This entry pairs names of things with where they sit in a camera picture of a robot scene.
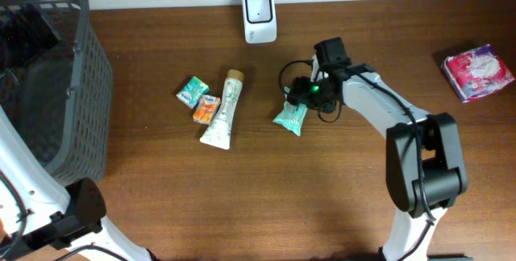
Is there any teal wet wipes pouch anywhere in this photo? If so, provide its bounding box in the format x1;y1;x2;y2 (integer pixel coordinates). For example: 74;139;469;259
273;101;308;136

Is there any orange pocket tissue pack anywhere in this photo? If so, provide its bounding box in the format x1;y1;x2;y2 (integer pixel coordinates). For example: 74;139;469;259
193;94;221;125

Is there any white tube with cork cap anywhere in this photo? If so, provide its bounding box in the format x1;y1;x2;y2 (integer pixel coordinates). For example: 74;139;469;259
200;69;245;150

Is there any green pocket tissue pack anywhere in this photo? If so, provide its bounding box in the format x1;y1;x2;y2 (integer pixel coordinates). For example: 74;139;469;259
177;77;210;108

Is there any red purple tissue pack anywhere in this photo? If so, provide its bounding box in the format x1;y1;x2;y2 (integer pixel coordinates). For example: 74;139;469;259
441;44;515;103

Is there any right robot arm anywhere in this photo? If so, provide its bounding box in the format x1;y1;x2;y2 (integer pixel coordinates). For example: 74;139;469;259
286;37;468;260

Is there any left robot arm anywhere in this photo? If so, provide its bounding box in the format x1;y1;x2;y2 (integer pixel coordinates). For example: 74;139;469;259
1;3;152;260

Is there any white barcode scanner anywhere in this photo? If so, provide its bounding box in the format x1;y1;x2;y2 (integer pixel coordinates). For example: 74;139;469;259
242;0;277;44

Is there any dark grey plastic basket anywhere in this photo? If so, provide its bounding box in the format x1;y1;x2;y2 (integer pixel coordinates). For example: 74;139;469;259
1;0;113;186

